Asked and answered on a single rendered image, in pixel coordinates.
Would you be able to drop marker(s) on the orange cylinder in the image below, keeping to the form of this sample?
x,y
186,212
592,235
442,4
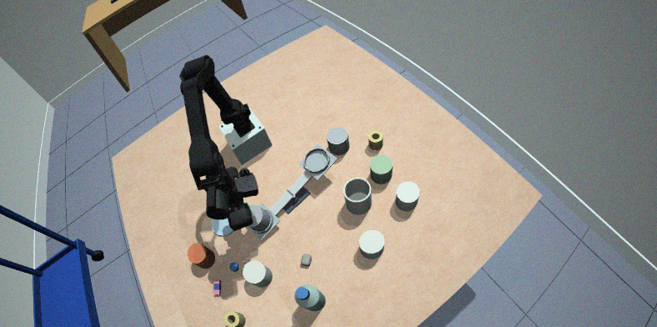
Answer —
x,y
201,256

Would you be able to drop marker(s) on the white cylinder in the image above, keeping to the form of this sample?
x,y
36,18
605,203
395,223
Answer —
x,y
258,274

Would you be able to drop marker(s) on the small grey pebble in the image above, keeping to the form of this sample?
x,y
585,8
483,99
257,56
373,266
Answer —
x,y
306,260

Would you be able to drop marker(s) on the light blue round disc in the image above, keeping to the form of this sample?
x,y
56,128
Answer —
x,y
221,227

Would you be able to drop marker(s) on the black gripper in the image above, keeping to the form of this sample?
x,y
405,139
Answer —
x,y
239,217

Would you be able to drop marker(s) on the grey balance beam with round pans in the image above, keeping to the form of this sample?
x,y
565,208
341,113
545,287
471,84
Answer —
x,y
316,163

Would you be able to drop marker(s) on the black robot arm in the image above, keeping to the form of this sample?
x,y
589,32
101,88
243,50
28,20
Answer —
x,y
204,157

